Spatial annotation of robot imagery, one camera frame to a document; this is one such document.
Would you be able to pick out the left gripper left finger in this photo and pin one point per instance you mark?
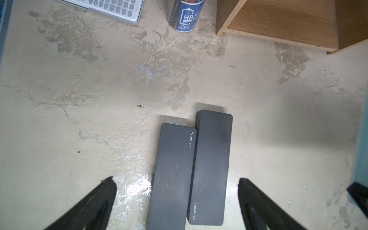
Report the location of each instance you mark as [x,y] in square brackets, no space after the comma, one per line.
[92,212]

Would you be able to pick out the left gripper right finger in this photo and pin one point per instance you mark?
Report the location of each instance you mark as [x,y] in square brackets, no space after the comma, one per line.
[259,212]

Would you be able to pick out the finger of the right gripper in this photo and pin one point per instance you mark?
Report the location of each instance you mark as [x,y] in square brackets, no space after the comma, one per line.
[359,194]

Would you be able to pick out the light teal pencil case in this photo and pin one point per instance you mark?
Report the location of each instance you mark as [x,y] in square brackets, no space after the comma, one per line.
[360,167]

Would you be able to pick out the black pencil case right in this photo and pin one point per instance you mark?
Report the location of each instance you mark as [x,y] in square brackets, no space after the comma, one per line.
[210,169]

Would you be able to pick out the black pencil case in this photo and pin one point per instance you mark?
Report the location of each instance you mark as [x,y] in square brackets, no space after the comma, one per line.
[210,169]
[171,181]

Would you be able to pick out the black pencil case left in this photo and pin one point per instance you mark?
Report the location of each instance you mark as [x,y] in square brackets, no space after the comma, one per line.
[171,181]

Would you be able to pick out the wooden three-tier shelf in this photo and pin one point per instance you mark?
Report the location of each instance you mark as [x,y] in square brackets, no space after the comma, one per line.
[331,26]

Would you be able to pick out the blue-lid pencil canister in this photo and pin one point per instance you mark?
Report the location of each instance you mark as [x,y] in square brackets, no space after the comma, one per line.
[183,15]

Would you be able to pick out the white calculator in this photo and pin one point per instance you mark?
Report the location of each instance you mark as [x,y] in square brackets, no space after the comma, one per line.
[128,11]

